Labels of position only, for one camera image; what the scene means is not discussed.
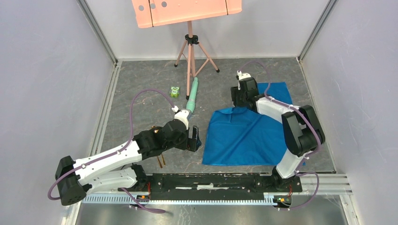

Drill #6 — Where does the blue cloth napkin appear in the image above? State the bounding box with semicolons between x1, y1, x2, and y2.
202;82;306;167

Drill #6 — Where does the pink music stand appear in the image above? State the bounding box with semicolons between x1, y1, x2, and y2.
132;0;242;98

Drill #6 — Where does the green owl toy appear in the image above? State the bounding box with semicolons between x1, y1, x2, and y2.
169;86;180;98

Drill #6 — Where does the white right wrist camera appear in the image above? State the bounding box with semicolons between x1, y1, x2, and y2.
236;71;251;81

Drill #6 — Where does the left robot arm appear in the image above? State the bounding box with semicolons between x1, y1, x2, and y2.
54;119;201;206

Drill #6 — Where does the mint green flashlight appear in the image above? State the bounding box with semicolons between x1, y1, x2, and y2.
186;77;199;113

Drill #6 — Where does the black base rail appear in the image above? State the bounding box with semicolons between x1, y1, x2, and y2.
118;172;302;201

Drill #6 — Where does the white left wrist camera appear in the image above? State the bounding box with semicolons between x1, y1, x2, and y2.
171;105;191;130

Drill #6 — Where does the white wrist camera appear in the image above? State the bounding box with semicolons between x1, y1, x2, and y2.
171;105;191;130
236;71;251;81

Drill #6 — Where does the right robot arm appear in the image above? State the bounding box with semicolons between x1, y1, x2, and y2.
230;73;326;191

